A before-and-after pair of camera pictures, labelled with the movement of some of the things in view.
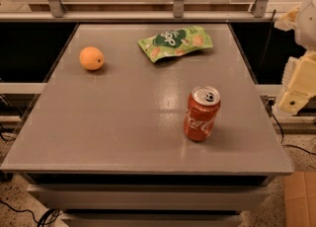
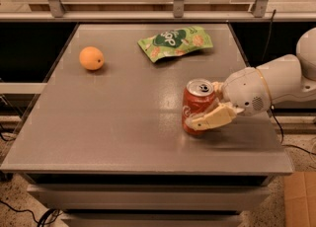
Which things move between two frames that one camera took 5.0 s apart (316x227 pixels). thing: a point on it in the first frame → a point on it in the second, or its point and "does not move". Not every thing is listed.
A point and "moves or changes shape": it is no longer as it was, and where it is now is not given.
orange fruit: (91, 58) does not move
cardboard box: (299, 190) does not move
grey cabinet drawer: (151, 196) does not move
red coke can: (200, 113) moves or changes shape
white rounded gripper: (308, 27) → (245, 90)
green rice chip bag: (176, 42) does not move
